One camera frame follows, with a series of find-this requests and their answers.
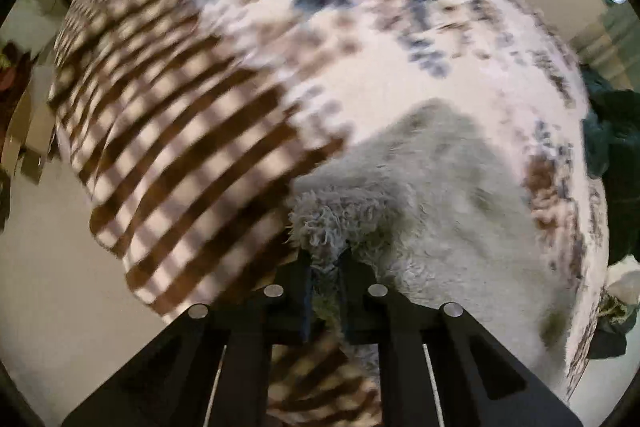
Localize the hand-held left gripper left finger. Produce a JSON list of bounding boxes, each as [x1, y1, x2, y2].
[[61, 250, 315, 427]]

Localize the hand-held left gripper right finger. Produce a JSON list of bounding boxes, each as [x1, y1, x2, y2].
[[338, 247, 585, 427]]

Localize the grey fluffy towel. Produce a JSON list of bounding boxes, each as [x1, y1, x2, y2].
[[287, 99, 577, 389]]

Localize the brown striped blanket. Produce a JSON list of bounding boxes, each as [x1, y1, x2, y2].
[[47, 0, 382, 427]]

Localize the white patterned blanket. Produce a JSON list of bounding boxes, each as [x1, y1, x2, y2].
[[135, 0, 612, 404]]

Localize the crumpled white and green cloth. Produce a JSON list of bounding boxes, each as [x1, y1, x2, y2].
[[590, 257, 640, 361]]

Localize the dark green cloth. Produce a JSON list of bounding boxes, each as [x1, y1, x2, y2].
[[580, 66, 640, 269]]

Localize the reddish brown cloth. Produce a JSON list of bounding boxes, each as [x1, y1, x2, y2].
[[0, 41, 35, 158]]

